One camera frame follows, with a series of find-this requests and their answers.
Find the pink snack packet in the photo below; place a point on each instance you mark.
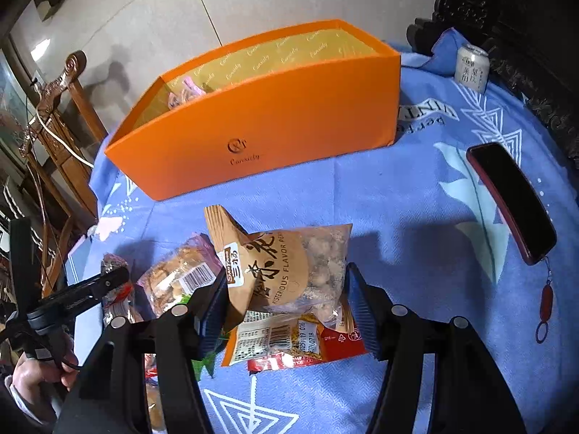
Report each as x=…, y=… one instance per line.
x=187, y=88

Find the packet of small round cakes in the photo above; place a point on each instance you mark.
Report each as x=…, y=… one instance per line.
x=154, y=398

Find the carved wooden chair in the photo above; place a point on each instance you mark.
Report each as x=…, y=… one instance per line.
x=59, y=99

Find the red phone charm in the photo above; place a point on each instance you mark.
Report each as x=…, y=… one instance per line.
x=546, y=300

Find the clear biscuit packet pink edges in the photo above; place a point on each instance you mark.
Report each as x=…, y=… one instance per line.
x=172, y=271

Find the blue printed tablecloth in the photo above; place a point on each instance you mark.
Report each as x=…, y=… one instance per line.
x=407, y=235

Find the dark carved wooden furniture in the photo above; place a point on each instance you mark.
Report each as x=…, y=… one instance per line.
x=520, y=9

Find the long red snack packet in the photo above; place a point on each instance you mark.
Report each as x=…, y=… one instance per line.
x=280, y=362

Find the person's left forearm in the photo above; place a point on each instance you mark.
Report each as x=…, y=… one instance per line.
x=22, y=409

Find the black phone in red case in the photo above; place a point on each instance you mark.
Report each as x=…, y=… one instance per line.
x=511, y=199

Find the green snack packet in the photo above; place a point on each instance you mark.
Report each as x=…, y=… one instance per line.
x=203, y=366

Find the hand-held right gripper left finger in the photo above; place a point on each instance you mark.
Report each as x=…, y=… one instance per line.
x=212, y=325

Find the orange cardboard box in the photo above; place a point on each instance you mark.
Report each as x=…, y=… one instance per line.
x=271, y=144

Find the orange and white snack packet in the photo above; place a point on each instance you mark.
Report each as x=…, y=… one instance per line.
x=271, y=339

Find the person's left hand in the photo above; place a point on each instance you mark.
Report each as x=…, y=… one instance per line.
x=31, y=370

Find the white drink can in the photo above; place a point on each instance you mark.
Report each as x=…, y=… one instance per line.
x=472, y=70

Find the brown peanut packet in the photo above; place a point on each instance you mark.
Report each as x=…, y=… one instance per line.
x=280, y=262

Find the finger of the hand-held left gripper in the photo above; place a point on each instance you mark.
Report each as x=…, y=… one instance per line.
x=99, y=285

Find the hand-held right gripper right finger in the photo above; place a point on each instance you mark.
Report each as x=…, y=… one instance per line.
x=362, y=316

